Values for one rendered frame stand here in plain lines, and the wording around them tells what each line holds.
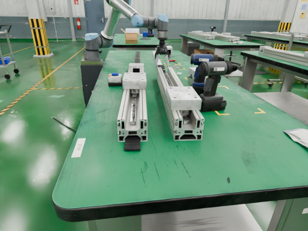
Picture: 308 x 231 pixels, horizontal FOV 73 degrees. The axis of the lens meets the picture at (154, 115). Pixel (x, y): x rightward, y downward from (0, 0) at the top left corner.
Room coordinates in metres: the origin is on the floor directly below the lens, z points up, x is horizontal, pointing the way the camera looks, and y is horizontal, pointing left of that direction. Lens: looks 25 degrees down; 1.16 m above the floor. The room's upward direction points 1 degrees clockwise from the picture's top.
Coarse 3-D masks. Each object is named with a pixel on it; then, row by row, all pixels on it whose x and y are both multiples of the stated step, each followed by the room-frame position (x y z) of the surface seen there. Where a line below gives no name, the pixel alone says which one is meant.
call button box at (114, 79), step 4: (112, 76) 1.26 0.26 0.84; (116, 76) 1.26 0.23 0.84; (120, 76) 1.26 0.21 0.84; (108, 80) 1.24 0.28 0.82; (112, 80) 1.24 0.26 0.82; (116, 80) 1.24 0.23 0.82; (120, 80) 1.24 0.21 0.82; (108, 84) 1.24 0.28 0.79; (112, 84) 1.24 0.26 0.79; (116, 84) 1.24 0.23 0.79; (120, 84) 1.24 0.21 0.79
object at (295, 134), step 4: (300, 128) 0.71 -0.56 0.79; (288, 132) 0.67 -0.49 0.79; (292, 132) 0.67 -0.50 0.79; (296, 132) 0.66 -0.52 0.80; (300, 132) 0.66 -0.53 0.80; (304, 132) 0.66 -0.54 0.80; (292, 136) 0.65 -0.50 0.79; (296, 136) 0.65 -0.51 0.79; (300, 136) 0.64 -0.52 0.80; (304, 136) 0.64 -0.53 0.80; (296, 140) 0.63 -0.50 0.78; (300, 140) 0.62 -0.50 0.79; (304, 140) 0.61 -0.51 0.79; (304, 144) 0.60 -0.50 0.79
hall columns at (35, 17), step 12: (36, 0) 7.13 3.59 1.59; (288, 0) 8.33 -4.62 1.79; (36, 12) 6.87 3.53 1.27; (288, 12) 8.06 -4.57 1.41; (36, 24) 6.85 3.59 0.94; (288, 24) 8.05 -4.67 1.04; (36, 36) 6.84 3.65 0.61; (36, 48) 6.83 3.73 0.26; (48, 48) 7.10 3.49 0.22; (276, 48) 8.16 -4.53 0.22
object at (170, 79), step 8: (160, 72) 1.27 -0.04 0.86; (168, 72) 1.38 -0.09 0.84; (160, 80) 1.17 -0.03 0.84; (168, 80) 1.19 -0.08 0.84; (176, 80) 1.09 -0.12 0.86; (160, 88) 1.13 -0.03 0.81; (168, 104) 0.80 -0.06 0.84; (168, 112) 0.79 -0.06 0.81; (176, 112) 0.67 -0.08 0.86; (192, 112) 0.68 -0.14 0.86; (168, 120) 0.77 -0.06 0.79; (176, 120) 0.63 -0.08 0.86; (184, 120) 0.67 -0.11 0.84; (192, 120) 0.67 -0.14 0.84; (200, 120) 0.63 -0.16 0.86; (176, 128) 0.62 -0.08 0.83; (184, 128) 0.63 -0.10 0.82; (192, 128) 0.63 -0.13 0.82; (200, 128) 0.63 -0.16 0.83; (176, 136) 0.65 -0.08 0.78; (184, 136) 0.64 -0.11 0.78; (192, 136) 0.65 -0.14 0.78; (200, 136) 0.64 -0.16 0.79
